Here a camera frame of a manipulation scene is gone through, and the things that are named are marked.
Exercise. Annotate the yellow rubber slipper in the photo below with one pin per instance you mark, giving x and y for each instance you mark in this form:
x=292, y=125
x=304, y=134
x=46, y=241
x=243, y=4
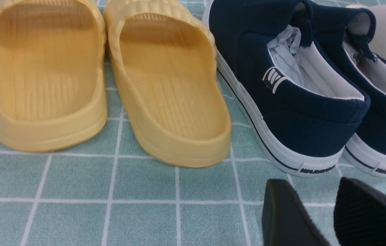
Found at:
x=164, y=65
x=52, y=73

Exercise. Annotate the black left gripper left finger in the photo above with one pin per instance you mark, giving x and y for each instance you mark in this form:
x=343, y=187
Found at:
x=285, y=221

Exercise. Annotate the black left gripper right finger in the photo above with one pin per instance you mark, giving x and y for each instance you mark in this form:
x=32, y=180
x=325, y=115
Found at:
x=359, y=215

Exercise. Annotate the left navy canvas sneaker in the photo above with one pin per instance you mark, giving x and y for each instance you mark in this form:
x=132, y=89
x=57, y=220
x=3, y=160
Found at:
x=302, y=109

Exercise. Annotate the left yellow rubber slipper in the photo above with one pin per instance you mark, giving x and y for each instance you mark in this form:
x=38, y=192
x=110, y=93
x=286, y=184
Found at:
x=52, y=73

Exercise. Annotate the right navy canvas sneaker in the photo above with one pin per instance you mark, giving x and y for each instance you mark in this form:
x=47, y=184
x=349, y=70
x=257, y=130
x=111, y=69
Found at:
x=344, y=34

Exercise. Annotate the right yellow rubber slipper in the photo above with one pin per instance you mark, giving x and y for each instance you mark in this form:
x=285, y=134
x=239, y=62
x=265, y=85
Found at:
x=164, y=65

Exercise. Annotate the green checked tablecloth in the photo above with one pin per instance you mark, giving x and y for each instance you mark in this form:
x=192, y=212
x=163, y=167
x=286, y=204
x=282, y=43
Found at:
x=109, y=192

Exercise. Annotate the navy canvas sneaker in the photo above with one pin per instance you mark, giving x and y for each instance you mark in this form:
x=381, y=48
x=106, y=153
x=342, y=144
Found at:
x=344, y=34
x=302, y=109

